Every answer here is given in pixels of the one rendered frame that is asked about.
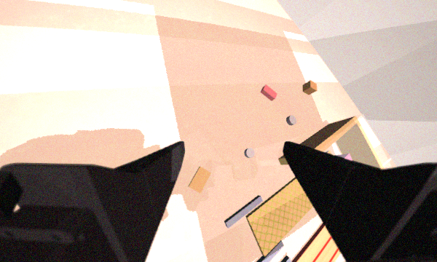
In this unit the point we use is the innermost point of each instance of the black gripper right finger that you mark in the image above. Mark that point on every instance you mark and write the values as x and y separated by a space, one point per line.
363 207

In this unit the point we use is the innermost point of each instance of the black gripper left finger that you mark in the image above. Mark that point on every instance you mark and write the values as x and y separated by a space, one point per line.
129 201

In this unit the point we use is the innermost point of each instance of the brown open wooden tray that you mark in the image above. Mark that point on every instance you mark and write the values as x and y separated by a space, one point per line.
351 139

